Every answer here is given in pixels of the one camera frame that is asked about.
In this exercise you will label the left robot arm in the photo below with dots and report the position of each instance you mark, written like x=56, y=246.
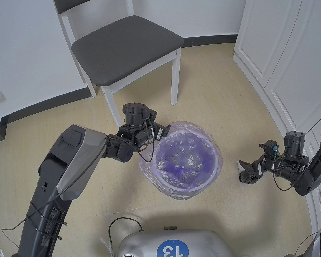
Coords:
x=69, y=157

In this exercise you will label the purple plastic bag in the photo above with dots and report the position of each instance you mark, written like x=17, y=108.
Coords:
x=149, y=165

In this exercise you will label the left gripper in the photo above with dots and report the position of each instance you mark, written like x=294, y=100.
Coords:
x=148, y=136

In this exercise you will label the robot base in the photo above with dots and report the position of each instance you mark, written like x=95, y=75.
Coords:
x=176, y=244

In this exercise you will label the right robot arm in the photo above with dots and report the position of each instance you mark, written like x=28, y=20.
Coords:
x=310, y=175

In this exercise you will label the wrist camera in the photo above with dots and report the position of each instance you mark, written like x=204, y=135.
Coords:
x=271, y=146
x=152, y=116

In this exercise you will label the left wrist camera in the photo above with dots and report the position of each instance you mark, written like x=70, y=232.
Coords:
x=152, y=116

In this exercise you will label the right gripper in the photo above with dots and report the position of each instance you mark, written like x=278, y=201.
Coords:
x=263, y=166

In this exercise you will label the white chair with grey seat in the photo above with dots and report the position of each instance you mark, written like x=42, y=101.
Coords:
x=123, y=47

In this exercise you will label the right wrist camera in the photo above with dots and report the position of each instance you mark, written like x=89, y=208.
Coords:
x=271, y=146

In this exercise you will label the white wardrobe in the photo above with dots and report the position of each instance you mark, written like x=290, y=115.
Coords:
x=283, y=49

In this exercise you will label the black plastic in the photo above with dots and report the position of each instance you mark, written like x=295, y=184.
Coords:
x=247, y=178

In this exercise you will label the white trash bin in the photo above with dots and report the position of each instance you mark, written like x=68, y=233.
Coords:
x=216, y=167

